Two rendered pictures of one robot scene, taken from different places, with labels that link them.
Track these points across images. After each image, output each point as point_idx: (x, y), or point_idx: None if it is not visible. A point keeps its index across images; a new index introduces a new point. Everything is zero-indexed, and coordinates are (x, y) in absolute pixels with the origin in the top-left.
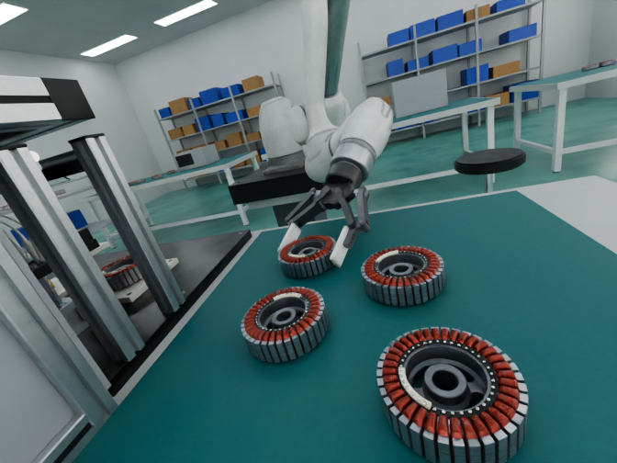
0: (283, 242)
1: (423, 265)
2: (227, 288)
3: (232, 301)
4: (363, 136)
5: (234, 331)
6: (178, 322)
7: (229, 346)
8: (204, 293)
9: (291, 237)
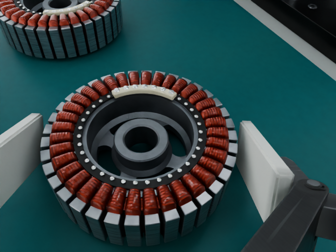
0: (252, 132)
1: None
2: (269, 56)
3: (215, 40)
4: None
5: (149, 13)
6: (256, 5)
7: (132, 2)
8: (305, 43)
9: (255, 167)
